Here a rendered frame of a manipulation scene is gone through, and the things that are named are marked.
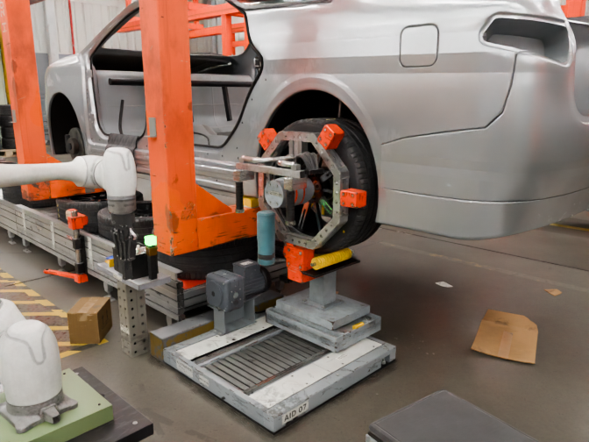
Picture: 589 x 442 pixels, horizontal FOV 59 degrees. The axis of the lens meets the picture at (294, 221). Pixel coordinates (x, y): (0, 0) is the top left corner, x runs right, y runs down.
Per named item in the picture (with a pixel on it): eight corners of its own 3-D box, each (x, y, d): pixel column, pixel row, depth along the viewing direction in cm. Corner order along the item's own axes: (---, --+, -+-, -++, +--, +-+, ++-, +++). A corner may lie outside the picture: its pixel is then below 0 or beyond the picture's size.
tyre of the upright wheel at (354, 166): (418, 181, 234) (331, 89, 261) (387, 187, 218) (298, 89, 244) (346, 270, 274) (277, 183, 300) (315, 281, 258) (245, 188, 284)
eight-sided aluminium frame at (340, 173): (347, 254, 237) (351, 134, 225) (338, 257, 233) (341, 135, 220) (267, 232, 275) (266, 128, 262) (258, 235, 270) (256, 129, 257)
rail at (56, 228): (191, 308, 280) (189, 269, 275) (176, 313, 273) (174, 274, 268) (27, 228, 449) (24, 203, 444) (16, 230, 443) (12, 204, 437)
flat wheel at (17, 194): (89, 196, 541) (88, 173, 535) (56, 209, 477) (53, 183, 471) (29, 195, 546) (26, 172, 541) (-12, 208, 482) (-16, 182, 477)
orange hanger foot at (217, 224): (274, 231, 300) (273, 172, 292) (199, 250, 264) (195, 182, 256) (255, 226, 311) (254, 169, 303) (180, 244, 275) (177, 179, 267)
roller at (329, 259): (355, 259, 263) (355, 247, 262) (315, 272, 243) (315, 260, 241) (346, 256, 267) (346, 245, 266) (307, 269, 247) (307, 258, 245)
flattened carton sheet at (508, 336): (539, 322, 302) (540, 317, 301) (534, 366, 253) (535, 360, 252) (484, 313, 314) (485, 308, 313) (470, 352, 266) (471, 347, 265)
